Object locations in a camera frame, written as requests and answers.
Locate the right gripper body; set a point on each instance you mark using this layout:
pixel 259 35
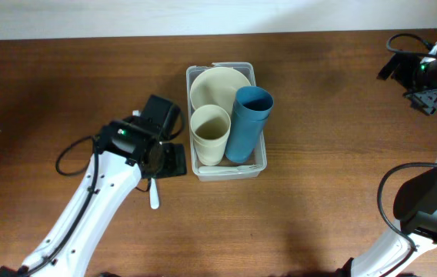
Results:
pixel 422 82

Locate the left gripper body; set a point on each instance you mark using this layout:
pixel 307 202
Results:
pixel 153 172

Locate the white plastic fork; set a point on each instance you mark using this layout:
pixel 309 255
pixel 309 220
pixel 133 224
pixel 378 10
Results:
pixel 217 169

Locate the white plastic spoon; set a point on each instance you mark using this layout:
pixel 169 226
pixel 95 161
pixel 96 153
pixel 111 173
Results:
pixel 153 194

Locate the cream cup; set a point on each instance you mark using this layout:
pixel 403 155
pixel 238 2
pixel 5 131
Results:
pixel 210 125
pixel 209 152

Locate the cream bowl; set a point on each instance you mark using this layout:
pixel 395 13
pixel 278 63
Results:
pixel 217 86

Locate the blue cup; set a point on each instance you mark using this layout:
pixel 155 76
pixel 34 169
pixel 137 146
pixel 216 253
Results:
pixel 243 137
pixel 253 102

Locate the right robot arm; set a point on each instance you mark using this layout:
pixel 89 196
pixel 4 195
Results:
pixel 413 232

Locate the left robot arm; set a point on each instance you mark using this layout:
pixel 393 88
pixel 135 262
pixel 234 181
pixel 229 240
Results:
pixel 68 248

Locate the clear plastic container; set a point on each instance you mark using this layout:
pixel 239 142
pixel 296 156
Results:
pixel 257 161

